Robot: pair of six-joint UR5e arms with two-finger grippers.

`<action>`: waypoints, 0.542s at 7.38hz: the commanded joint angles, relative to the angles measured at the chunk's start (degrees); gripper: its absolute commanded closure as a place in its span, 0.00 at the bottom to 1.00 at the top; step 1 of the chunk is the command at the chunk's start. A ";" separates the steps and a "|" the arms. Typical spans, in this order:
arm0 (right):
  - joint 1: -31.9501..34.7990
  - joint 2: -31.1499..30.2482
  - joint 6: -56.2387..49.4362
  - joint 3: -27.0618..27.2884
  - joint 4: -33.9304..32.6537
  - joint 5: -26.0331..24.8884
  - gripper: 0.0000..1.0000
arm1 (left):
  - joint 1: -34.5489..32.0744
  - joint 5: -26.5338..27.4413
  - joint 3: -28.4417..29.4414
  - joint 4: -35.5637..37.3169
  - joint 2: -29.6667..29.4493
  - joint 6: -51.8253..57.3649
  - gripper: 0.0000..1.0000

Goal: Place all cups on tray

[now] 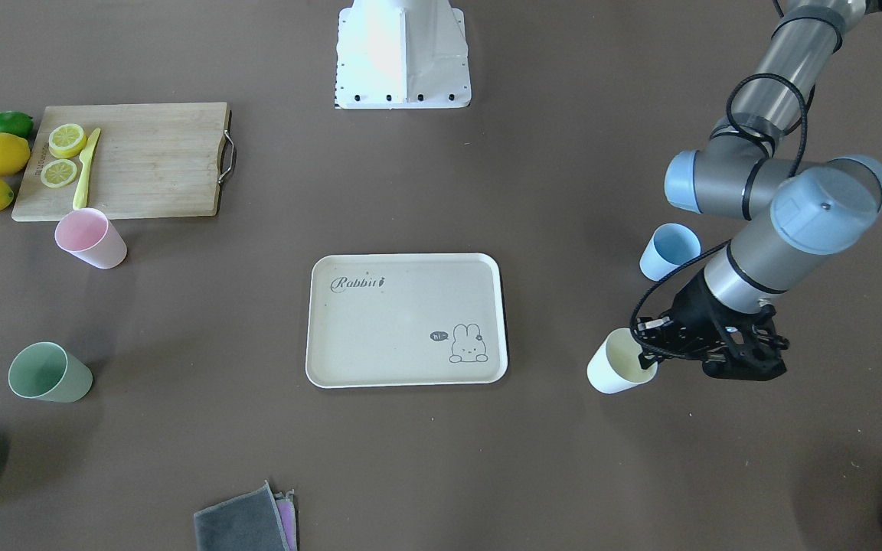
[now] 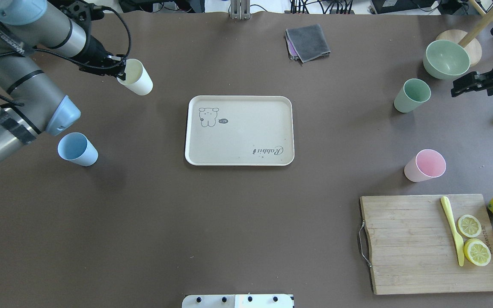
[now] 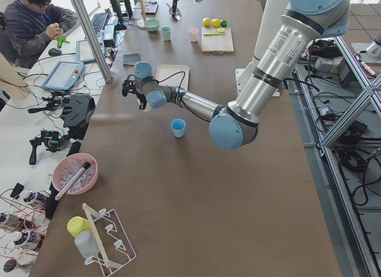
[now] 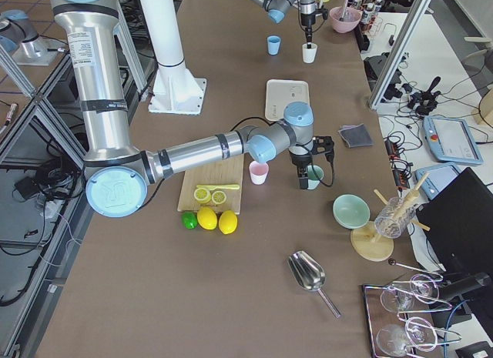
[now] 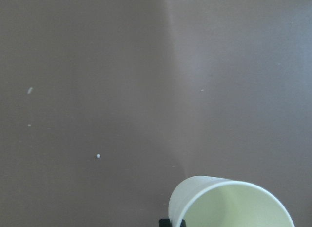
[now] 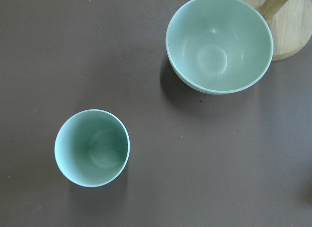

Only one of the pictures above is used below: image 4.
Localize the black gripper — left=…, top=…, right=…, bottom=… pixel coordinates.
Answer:
left=298, top=0, right=322, bottom=49
left=289, top=136, right=334, bottom=189

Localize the green plastic cup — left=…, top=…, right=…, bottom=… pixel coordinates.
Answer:
left=307, top=165, right=324, bottom=190

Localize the cream plastic cup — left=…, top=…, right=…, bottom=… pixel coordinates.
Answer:
left=302, top=42, right=317, bottom=64

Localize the blue plastic cup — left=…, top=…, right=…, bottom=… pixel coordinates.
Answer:
left=267, top=35, right=281, bottom=55

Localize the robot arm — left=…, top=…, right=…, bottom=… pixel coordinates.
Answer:
left=50, top=0, right=334, bottom=218
left=251, top=0, right=328, bottom=49

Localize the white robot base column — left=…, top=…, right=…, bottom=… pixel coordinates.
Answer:
left=140, top=0, right=206, bottom=115

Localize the cream serving tray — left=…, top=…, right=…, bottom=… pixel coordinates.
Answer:
left=264, top=79, right=310, bottom=122

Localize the black framed mirror tray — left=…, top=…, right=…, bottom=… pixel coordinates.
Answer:
left=361, top=284, right=436, bottom=357

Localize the metal muddler rod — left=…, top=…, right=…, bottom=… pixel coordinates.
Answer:
left=339, top=0, right=348, bottom=22

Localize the pink plastic cup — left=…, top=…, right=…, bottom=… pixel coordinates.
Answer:
left=249, top=161, right=269, bottom=185

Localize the pink bowl with ice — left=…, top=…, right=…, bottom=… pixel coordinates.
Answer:
left=329, top=7, right=362, bottom=33

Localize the green plastic bowl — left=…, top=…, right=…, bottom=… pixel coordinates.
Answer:
left=333, top=194, right=371, bottom=229

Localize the grey folded cloth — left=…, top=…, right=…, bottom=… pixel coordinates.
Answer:
left=338, top=123, right=374, bottom=149

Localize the wooden cutting board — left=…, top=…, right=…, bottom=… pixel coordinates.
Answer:
left=177, top=155, right=244, bottom=215

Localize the yellow plastic knife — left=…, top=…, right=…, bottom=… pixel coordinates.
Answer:
left=196, top=184, right=240, bottom=191

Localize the lemon half slice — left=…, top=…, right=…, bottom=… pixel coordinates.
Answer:
left=193, top=187, right=212, bottom=204
left=211, top=190, right=227, bottom=206

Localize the yellow lemon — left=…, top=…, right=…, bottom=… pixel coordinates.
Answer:
left=219, top=210, right=238, bottom=235
left=196, top=207, right=218, bottom=230

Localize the wooden cup tree stand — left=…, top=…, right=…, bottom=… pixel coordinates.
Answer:
left=350, top=173, right=431, bottom=262

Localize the clear textured glass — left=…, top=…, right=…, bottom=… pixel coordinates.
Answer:
left=374, top=197, right=416, bottom=239

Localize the metal scoop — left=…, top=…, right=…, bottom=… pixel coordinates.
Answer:
left=288, top=250, right=341, bottom=319

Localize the green lime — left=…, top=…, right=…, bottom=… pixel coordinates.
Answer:
left=181, top=212, right=198, bottom=229

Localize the teach pendant tablet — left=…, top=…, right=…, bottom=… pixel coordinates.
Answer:
left=414, top=162, right=461, bottom=200
left=423, top=115, right=484, bottom=166

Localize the clear wine glass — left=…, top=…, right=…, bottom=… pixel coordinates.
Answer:
left=377, top=324, right=412, bottom=357
left=404, top=316, right=438, bottom=352
left=409, top=274, right=439, bottom=304
left=380, top=286, right=414, bottom=313

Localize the black monitor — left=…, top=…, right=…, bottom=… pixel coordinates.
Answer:
left=418, top=168, right=492, bottom=275

